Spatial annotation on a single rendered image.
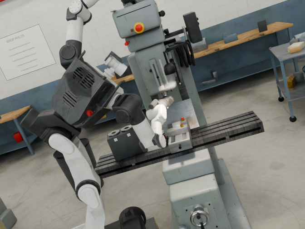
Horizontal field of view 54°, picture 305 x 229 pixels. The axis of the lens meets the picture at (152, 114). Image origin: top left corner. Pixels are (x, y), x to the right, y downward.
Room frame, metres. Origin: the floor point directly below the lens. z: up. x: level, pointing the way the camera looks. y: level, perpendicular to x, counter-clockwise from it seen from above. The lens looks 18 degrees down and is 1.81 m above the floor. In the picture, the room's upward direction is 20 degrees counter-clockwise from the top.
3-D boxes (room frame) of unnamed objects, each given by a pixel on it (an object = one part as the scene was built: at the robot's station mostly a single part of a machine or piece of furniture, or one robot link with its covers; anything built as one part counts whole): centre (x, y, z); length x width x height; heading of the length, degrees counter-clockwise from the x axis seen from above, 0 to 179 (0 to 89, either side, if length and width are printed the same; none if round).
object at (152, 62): (1.90, -0.12, 1.45); 0.04 x 0.04 x 0.21; 82
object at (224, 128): (2.01, -0.08, 0.88); 1.24 x 0.23 x 0.08; 82
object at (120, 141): (2.07, 0.26, 1.02); 0.22 x 0.12 x 0.20; 92
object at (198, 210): (1.51, -0.06, 0.62); 0.16 x 0.12 x 0.12; 172
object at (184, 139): (1.98, -0.14, 0.97); 0.35 x 0.15 x 0.11; 169
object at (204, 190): (1.99, -0.13, 0.42); 0.81 x 0.32 x 0.60; 172
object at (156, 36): (2.05, -0.14, 1.68); 0.34 x 0.24 x 0.10; 172
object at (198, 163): (2.01, -0.13, 0.78); 0.50 x 0.35 x 0.12; 172
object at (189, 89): (2.62, -0.22, 0.78); 0.50 x 0.47 x 1.56; 172
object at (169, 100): (1.93, -0.09, 1.23); 0.13 x 0.12 x 0.10; 64
